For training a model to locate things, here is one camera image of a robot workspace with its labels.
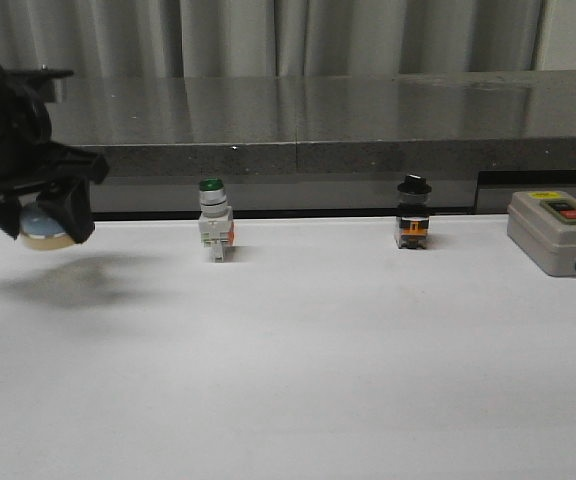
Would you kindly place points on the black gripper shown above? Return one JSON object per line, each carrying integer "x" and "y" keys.
{"x": 30, "y": 160}

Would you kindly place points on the blue desk bell cream base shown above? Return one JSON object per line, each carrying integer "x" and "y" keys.
{"x": 38, "y": 231}

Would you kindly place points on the grey curtain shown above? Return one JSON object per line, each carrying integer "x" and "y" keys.
{"x": 287, "y": 38}

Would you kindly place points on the dark grey stone counter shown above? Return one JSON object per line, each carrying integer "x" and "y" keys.
{"x": 322, "y": 146}

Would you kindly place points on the wrist camera mount arm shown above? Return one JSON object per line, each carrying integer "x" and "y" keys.
{"x": 48, "y": 83}

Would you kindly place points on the green pushbutton switch white body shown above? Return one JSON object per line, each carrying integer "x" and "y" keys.
{"x": 216, "y": 224}

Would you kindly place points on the black selector switch orange body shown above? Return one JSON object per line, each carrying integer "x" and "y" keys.
{"x": 412, "y": 214}

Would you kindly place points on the grey switch box red button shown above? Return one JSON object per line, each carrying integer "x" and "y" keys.
{"x": 543, "y": 225}

